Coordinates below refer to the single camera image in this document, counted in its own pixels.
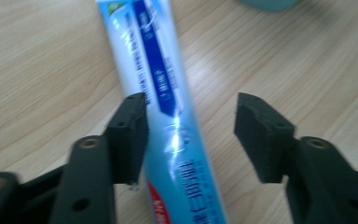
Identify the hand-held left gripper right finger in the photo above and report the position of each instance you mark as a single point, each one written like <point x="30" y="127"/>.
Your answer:
<point x="261" y="133"/>

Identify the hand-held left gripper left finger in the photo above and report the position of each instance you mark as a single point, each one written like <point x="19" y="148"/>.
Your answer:
<point x="127" y="140"/>

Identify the blue and white toothpaste tube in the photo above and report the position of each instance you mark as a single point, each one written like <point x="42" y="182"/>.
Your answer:
<point x="155" y="46"/>

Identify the teal cup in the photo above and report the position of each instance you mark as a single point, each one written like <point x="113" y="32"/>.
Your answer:
<point x="268" y="4"/>

